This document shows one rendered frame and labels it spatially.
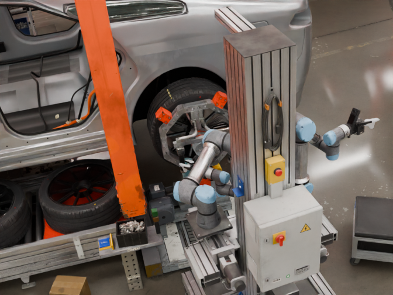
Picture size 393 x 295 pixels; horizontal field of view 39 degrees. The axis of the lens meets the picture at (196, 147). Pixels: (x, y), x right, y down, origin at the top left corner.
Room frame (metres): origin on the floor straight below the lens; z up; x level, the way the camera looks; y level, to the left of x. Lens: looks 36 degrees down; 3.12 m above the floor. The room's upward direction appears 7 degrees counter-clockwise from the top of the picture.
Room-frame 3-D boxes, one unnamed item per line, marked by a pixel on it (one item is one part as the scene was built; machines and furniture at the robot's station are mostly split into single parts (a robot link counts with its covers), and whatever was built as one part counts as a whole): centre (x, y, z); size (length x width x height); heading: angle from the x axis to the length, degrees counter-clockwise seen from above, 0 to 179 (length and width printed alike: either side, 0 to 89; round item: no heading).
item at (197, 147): (3.24, -0.03, 0.85); 0.21 x 0.14 x 0.14; 9
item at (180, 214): (3.47, 0.05, 0.13); 0.50 x 0.36 x 0.10; 99
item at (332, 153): (2.63, -0.79, 1.12); 0.11 x 0.08 x 0.11; 30
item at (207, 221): (2.47, -0.02, 0.87); 0.15 x 0.15 x 0.10
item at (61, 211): (3.36, 0.90, 0.39); 0.66 x 0.66 x 0.24
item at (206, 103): (3.31, -0.02, 0.85); 0.54 x 0.07 x 0.54; 99
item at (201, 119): (3.21, -0.14, 1.03); 0.19 x 0.18 x 0.11; 9
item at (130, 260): (2.75, 0.55, 0.21); 0.10 x 0.10 x 0.42; 9
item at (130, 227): (2.76, 0.50, 0.51); 0.20 x 0.14 x 0.13; 92
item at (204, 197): (2.47, -0.02, 0.98); 0.13 x 0.12 x 0.14; 57
